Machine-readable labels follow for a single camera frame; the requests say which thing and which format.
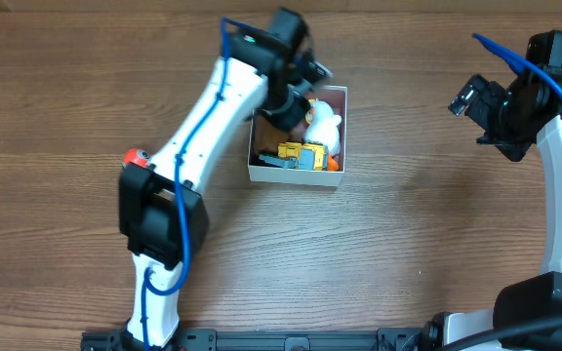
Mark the red toy ball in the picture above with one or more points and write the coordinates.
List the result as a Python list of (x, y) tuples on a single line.
[(136, 157)]

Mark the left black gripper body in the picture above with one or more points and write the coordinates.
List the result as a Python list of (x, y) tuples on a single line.
[(286, 113)]

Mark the white cardboard box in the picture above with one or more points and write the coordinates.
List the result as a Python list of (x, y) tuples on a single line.
[(337, 97)]

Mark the yellow toy truck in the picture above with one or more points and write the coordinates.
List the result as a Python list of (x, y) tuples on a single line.
[(299, 156)]

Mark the brown plush toy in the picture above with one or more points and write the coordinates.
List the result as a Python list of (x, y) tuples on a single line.
[(267, 137)]

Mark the white plush duck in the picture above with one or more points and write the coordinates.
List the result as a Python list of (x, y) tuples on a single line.
[(323, 128)]

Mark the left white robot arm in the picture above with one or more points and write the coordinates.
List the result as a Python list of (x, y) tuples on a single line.
[(160, 198)]

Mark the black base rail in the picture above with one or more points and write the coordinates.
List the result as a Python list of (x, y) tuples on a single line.
[(271, 339)]

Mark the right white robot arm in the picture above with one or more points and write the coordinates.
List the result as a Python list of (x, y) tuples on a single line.
[(526, 315)]

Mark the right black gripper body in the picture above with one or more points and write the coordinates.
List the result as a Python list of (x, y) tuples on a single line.
[(487, 115)]

